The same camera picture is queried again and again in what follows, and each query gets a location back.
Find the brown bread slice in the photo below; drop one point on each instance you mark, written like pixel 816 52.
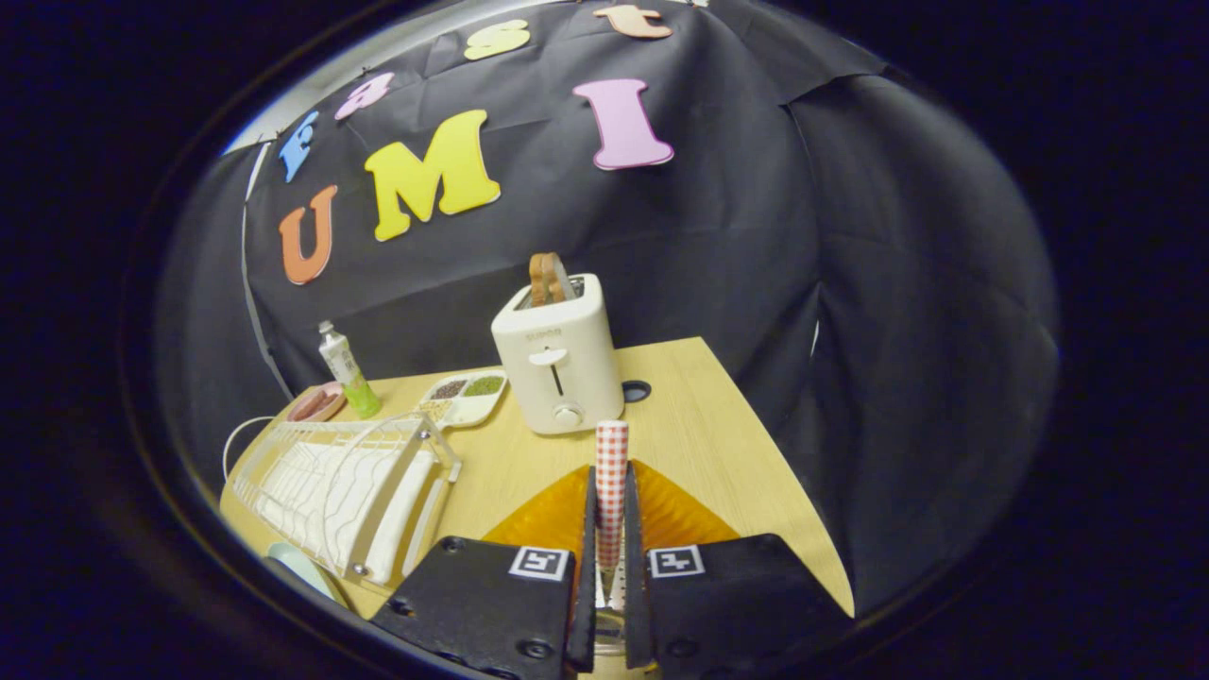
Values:
pixel 543 279

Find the brown sausage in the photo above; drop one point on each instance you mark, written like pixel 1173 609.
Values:
pixel 307 406

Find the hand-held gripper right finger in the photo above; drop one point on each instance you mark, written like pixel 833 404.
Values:
pixel 727 604

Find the white toaster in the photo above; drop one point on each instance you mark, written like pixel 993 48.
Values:
pixel 562 378

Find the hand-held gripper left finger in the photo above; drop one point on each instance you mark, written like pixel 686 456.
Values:
pixel 491 604

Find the white divided grain tray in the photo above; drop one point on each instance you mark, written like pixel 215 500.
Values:
pixel 472 401

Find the light green plate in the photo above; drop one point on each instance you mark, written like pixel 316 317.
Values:
pixel 302 565

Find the clear bottle with green label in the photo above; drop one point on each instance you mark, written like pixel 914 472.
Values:
pixel 342 364

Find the pink oval dish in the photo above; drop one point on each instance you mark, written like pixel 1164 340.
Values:
pixel 326 392

